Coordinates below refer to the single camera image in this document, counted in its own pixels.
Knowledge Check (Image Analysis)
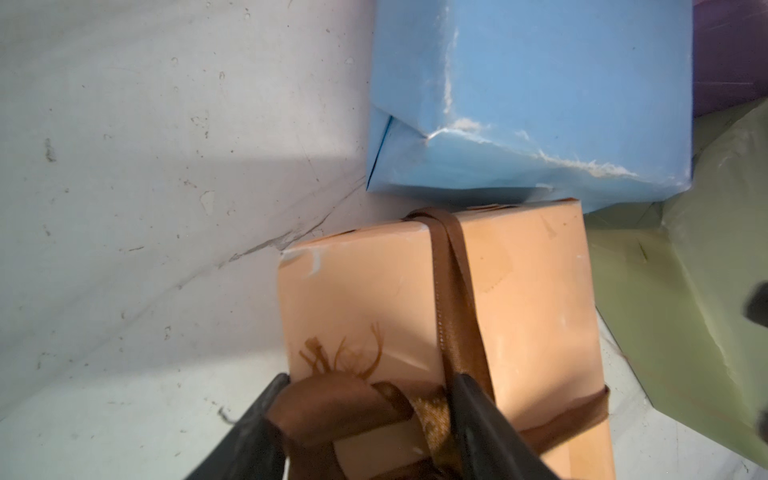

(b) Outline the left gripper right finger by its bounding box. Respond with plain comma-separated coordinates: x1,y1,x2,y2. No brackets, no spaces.
451,373,558,480

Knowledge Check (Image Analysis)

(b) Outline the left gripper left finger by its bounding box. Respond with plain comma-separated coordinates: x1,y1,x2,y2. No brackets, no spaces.
187,373,290,480

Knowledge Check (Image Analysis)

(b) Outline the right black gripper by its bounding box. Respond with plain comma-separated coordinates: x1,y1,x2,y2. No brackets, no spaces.
743,281,767,443

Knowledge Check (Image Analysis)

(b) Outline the brown ribbon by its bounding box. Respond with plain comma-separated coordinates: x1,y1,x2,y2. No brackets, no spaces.
266,206,611,480

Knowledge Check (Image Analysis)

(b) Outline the green gift box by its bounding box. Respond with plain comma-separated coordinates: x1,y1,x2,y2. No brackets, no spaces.
585,99,767,465

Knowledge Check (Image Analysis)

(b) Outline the orange gift box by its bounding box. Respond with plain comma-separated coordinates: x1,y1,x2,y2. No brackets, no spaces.
277,199,617,480

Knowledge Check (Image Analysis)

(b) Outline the blue gift box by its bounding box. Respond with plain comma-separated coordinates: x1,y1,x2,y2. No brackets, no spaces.
367,1,693,212

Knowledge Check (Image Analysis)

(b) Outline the purple gift box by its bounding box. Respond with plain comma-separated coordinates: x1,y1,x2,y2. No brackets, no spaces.
693,0,767,117

